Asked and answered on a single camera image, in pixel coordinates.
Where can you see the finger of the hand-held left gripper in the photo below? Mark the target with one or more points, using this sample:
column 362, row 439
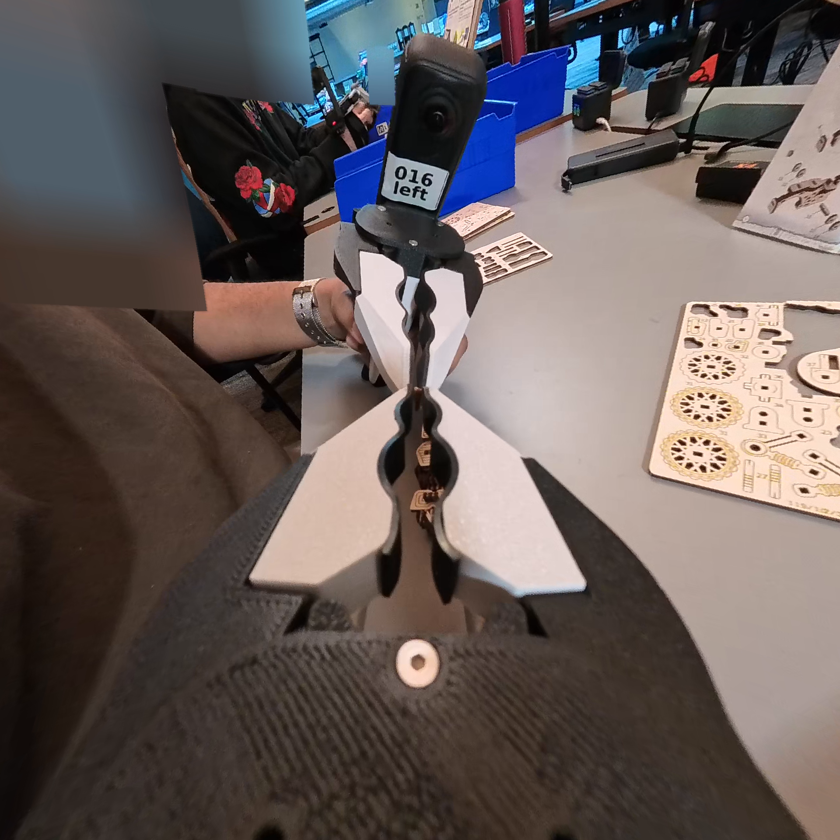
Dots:
column 377, row 308
column 449, row 315

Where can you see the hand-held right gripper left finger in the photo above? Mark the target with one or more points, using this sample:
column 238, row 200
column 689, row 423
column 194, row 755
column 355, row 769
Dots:
column 321, row 525

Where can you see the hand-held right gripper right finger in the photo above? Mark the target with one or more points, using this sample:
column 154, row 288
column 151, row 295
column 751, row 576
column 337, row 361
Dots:
column 512, row 525

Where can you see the wooden puzzle piece strip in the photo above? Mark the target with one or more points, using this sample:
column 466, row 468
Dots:
column 425, row 453

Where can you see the grey desk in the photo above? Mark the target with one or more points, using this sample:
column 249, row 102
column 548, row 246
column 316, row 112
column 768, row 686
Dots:
column 590, row 367

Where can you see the person's left hand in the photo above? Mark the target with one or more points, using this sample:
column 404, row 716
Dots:
column 344, row 315

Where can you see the blue plastic bin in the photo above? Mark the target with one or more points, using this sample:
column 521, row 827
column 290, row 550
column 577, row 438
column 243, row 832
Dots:
column 485, row 157
column 531, row 92

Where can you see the silver mesh wristwatch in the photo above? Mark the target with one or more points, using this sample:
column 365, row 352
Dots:
column 308, row 315

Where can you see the small wooden puzzle sheet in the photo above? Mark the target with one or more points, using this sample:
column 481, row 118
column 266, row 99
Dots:
column 518, row 253

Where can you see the flat wooden puzzle sheet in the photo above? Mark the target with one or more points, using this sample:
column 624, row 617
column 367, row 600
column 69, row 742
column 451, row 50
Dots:
column 482, row 218

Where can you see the printed display board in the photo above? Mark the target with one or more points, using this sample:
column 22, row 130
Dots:
column 464, row 19

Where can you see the red bottle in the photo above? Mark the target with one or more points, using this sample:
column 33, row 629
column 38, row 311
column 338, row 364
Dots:
column 512, row 29

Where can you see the small black charger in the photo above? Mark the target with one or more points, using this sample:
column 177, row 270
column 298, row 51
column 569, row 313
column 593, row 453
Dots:
column 590, row 108

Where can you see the long black device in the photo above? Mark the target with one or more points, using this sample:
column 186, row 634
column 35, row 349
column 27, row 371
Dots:
column 617, row 161

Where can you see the large wooden puzzle sheet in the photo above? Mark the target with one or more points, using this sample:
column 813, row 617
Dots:
column 695, row 420

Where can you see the person's brown shirt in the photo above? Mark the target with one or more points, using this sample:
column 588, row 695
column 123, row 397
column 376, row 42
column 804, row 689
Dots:
column 98, row 492

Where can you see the small black box red label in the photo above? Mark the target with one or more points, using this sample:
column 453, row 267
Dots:
column 725, row 184

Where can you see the black tablet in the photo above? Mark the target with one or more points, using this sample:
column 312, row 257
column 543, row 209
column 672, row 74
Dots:
column 741, row 121

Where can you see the round wooden puzzle piece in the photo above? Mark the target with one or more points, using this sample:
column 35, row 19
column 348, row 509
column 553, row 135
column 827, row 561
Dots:
column 820, row 371

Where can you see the puzzle instruction booklet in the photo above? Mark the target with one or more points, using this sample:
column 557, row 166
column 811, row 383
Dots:
column 794, row 197

